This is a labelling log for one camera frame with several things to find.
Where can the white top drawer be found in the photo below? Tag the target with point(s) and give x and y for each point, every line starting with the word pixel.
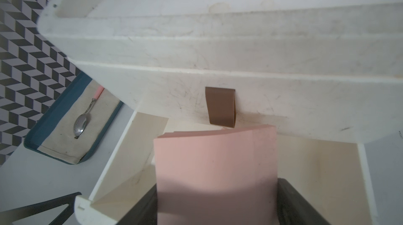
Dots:
pixel 352 109

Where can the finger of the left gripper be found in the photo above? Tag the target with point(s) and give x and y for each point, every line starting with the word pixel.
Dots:
pixel 10 216

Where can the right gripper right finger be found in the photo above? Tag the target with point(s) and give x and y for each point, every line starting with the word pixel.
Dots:
pixel 294 209

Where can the pink sticky note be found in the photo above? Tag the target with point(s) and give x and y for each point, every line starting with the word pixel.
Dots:
pixel 217 177

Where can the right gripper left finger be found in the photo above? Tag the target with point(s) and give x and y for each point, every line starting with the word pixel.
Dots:
pixel 144 212

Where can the white drawer cabinet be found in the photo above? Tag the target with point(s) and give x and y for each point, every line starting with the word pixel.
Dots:
pixel 312 37

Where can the pink handled spoon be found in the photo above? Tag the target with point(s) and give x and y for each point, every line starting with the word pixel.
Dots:
pixel 83 119

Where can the blue tray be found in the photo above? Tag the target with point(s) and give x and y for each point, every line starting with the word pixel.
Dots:
pixel 48 121

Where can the beige mat on tray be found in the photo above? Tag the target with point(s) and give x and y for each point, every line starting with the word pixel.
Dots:
pixel 60 143

